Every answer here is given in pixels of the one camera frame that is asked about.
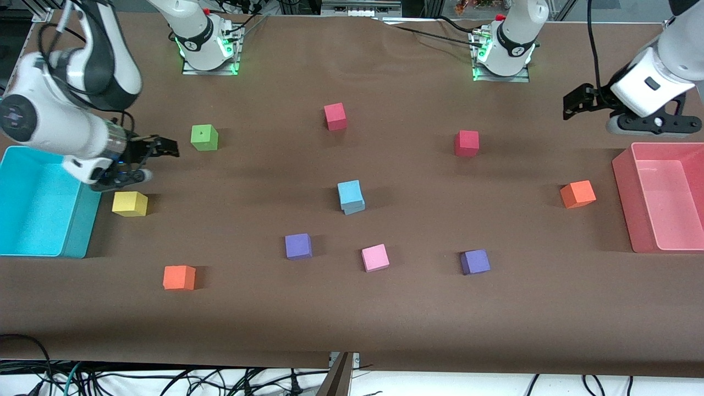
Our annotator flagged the green foam block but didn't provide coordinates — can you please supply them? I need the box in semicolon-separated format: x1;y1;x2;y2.
190;124;219;152

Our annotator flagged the yellow foam block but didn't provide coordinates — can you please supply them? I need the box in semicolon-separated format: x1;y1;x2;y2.
112;191;149;217

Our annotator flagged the orange foam block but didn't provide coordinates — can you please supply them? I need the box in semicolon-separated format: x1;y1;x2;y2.
162;265;197;291
560;180;597;210

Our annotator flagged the pink plastic bin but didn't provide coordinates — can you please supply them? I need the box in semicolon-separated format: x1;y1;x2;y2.
612;142;704;254

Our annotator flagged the red foam block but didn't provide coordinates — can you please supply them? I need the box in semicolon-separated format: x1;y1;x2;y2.
454;130;480;158
323;103;348;132

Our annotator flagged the cyan plastic bin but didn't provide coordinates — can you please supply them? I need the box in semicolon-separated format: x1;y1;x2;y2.
0;146;103;259

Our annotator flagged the purple foam block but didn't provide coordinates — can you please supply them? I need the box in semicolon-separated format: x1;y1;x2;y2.
460;249;491;276
285;233;313;261

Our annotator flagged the grey metal equipment box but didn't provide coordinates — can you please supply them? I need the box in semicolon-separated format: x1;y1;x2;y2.
322;0;402;17

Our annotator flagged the pink foam block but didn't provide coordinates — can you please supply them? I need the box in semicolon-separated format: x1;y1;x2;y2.
361;244;391;273

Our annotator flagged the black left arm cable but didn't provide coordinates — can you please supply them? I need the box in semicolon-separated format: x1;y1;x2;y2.
586;0;604;94

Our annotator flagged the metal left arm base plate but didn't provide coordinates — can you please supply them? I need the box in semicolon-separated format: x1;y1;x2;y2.
472;30;530;83

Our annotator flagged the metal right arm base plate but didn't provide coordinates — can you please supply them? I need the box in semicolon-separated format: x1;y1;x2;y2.
180;22;243;76

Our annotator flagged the thin black power cable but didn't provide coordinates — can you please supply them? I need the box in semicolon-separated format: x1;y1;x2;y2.
379;15;485;45

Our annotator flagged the black looped floor cable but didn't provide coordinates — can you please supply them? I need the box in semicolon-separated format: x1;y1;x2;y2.
0;334;54;396

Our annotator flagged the teal floor cable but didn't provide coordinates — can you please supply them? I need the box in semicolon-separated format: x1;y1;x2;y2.
62;362;84;396

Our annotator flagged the metal table clamp bracket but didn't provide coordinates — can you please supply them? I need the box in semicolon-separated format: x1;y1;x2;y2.
316;351;362;396

